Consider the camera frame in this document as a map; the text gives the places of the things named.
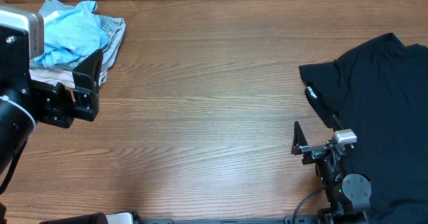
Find light blue printed t-shirt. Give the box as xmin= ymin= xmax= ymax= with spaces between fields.
xmin=34 ymin=0 xmax=110 ymax=68

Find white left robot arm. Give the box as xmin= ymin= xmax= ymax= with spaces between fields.
xmin=1 ymin=26 xmax=103 ymax=191

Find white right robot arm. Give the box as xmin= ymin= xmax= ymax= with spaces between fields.
xmin=290 ymin=116 xmax=372 ymax=224

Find folded beige garment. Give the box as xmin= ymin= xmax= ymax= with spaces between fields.
xmin=29 ymin=68 xmax=76 ymax=89

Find black t-shirt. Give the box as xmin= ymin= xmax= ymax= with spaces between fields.
xmin=300 ymin=33 xmax=427 ymax=223

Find folded light blue jeans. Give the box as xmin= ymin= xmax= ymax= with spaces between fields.
xmin=30 ymin=11 xmax=126 ymax=85

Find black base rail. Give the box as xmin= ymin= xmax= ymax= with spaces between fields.
xmin=40 ymin=211 xmax=320 ymax=224

